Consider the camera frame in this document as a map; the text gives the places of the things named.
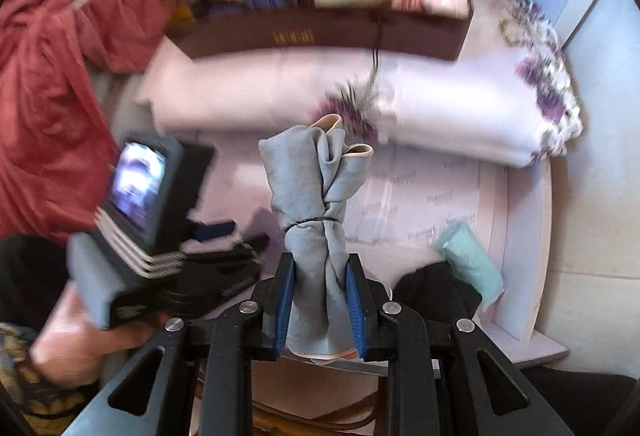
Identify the grey cloth bundle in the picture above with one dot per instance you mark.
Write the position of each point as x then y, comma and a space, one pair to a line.
310, 186

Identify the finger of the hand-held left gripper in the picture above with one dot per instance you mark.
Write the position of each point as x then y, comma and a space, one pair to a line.
250, 245
212, 231

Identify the red fleece blanket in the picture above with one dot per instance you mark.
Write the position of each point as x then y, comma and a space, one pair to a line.
50, 91

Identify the white floral embroidered cloth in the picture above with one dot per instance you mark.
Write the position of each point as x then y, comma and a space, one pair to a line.
450, 106

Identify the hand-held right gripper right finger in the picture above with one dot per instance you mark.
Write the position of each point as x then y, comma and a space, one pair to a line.
356, 311

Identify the person's patterned clothing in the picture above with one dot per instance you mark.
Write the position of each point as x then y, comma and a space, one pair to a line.
30, 396

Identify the black sock roll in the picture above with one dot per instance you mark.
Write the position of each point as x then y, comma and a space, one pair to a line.
430, 286

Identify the person's black trousers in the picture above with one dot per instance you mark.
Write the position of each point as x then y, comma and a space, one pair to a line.
575, 396

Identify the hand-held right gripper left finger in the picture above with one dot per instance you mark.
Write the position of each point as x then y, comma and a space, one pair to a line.
285, 306

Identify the mint green packet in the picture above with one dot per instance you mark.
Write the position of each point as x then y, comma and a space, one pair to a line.
470, 266

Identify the dark cloth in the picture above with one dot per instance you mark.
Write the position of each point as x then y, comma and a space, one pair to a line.
30, 276

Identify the person's left hand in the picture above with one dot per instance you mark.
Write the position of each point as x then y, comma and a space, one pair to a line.
75, 346

